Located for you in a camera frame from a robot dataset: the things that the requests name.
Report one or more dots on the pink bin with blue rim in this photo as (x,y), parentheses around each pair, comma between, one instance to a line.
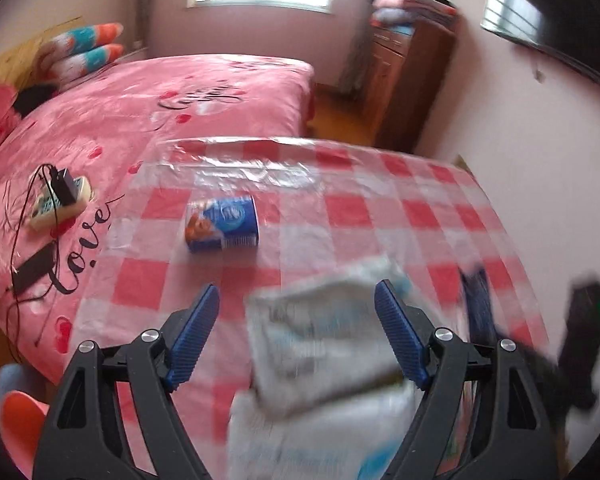
(17,410)

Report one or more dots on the brown wooden cabinet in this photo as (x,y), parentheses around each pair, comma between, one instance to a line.
(405,75)

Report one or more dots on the dark cloth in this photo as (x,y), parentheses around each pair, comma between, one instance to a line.
(35,96)

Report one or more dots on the black charger plug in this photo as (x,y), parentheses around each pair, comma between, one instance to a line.
(62,185)

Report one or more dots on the white blue plastic packet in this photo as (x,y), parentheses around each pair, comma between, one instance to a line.
(320,445)

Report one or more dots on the wooden headboard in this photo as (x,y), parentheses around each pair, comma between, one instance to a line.
(20,50)

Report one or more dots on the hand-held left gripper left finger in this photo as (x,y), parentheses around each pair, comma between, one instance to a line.
(197,330)

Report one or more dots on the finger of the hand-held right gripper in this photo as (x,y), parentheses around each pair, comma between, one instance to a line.
(477,305)

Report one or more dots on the striped cartoon pillow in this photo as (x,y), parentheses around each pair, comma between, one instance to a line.
(85,35)
(85,62)

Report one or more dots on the beige power strip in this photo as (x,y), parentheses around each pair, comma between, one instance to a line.
(60,210)

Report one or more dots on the flat black device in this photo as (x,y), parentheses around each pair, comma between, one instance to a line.
(32,267)

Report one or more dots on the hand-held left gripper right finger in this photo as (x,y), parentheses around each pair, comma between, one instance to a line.
(397,330)

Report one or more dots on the red white checked tablecloth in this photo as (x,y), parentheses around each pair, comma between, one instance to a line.
(330,210)

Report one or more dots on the checked curtain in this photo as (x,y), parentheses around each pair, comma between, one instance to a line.
(142,0)
(352,60)

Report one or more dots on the black wall television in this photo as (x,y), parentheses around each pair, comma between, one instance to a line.
(545,20)

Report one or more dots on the white plastic wrapper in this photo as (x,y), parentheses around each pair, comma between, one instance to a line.
(325,340)

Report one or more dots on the folded blankets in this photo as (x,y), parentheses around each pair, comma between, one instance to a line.
(412,10)

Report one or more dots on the bed with pink sheet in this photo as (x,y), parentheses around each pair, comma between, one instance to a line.
(180,100)

